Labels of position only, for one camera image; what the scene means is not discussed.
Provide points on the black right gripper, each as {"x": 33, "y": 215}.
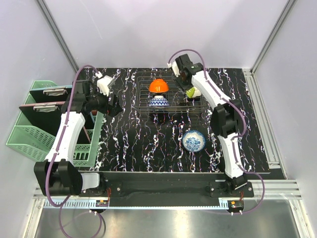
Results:
{"x": 183, "y": 88}

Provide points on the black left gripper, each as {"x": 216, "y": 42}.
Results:
{"x": 113, "y": 109}

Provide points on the white bowl dark blue outside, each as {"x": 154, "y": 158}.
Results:
{"x": 190, "y": 93}

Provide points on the yellow floral scalloped bowl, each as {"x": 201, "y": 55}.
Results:
{"x": 197, "y": 93}

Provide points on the orange bowl white inside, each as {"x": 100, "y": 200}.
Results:
{"x": 158, "y": 86}

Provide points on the blue white zigzag bowl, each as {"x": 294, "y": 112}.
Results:
{"x": 159, "y": 101}

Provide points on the blue white floral bowl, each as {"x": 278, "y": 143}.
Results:
{"x": 193, "y": 141}

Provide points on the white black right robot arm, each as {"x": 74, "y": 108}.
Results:
{"x": 227, "y": 121}

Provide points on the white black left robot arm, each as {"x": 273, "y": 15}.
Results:
{"x": 57, "y": 175}

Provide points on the black marble pattern mat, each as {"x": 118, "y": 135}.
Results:
{"x": 140, "y": 142}

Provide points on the blue edged black clipboard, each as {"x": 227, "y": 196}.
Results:
{"x": 51, "y": 94}

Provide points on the pink edged black clipboard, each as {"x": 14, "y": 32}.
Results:
{"x": 45, "y": 116}

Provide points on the green plastic file basket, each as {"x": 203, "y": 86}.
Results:
{"x": 35, "y": 143}

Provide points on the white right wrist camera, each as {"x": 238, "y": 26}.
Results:
{"x": 174, "y": 68}

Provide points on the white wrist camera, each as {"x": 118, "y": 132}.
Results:
{"x": 174, "y": 68}
{"x": 104, "y": 84}

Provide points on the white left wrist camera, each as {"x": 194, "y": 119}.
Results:
{"x": 104, "y": 84}

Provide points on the grey wire dish rack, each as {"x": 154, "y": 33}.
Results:
{"x": 178, "y": 102}

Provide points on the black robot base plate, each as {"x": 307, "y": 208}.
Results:
{"x": 124, "y": 188}

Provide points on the aluminium frame rail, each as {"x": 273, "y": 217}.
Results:
{"x": 269, "y": 190}

